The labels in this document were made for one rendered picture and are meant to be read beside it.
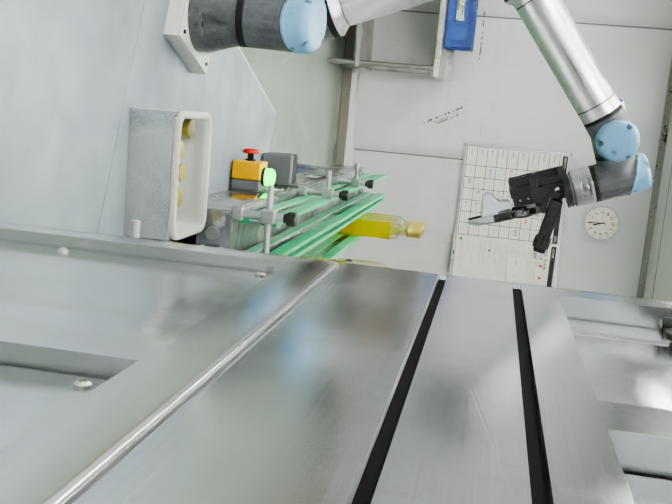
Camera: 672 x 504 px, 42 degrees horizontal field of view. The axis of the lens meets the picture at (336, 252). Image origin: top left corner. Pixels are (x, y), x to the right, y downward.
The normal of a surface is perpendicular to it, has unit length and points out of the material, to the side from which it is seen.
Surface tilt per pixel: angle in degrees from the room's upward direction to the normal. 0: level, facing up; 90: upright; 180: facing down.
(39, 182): 0
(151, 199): 90
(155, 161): 90
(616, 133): 90
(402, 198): 90
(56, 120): 0
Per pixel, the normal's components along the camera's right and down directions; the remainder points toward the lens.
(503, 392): 0.09, -0.98
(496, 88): -0.18, 0.14
